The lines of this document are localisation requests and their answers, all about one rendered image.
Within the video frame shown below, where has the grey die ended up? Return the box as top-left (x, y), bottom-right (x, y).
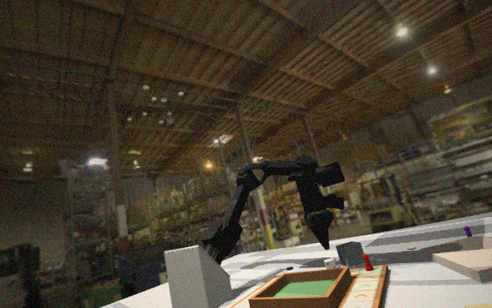
top-left (325, 258), bottom-right (337, 269)

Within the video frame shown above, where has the red pawn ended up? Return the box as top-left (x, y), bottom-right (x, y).
top-left (363, 254), bottom-right (373, 271)

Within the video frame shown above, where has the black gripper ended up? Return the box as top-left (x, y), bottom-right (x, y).
top-left (300, 190), bottom-right (334, 249)

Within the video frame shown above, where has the purple pawn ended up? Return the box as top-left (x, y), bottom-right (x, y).
top-left (464, 226), bottom-right (472, 237)

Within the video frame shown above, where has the orange square board ring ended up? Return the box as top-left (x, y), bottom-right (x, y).
top-left (230, 265), bottom-right (389, 308)

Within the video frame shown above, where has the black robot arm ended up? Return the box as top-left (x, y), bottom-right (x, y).
top-left (200, 156), bottom-right (345, 265)

